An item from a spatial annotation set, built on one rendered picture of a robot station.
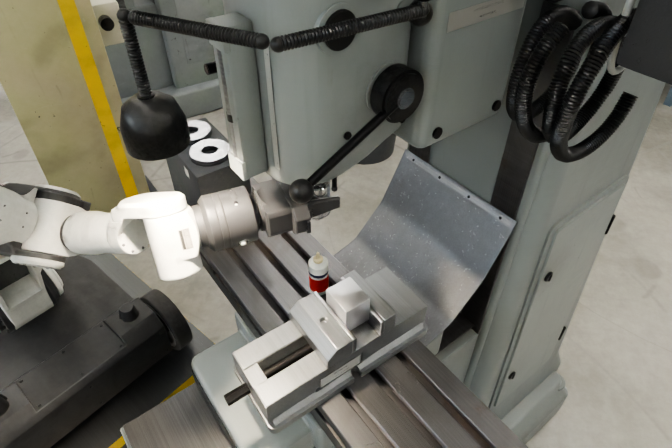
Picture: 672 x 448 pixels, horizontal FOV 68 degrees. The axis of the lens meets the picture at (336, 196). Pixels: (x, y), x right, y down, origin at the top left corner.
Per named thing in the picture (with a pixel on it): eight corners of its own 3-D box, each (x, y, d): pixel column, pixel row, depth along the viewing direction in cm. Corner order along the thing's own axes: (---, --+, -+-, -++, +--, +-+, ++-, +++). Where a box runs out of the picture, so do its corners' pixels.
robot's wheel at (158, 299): (147, 326, 160) (131, 286, 148) (161, 317, 163) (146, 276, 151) (185, 362, 151) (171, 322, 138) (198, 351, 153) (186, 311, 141)
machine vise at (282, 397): (272, 436, 81) (266, 403, 74) (232, 368, 90) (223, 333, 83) (429, 331, 96) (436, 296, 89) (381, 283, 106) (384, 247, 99)
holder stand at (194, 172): (210, 241, 115) (195, 172, 102) (174, 192, 129) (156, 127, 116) (256, 220, 121) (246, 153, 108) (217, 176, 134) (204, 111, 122)
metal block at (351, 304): (345, 333, 86) (346, 312, 82) (326, 310, 90) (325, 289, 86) (369, 319, 88) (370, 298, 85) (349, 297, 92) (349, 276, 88)
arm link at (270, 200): (311, 202, 72) (230, 223, 68) (312, 248, 78) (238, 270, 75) (283, 156, 81) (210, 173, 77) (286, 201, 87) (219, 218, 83)
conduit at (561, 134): (547, 188, 65) (601, 33, 51) (454, 135, 74) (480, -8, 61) (621, 141, 73) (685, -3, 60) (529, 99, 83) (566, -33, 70)
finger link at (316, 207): (338, 207, 81) (302, 217, 79) (338, 192, 79) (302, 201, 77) (342, 213, 80) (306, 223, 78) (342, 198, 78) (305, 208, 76)
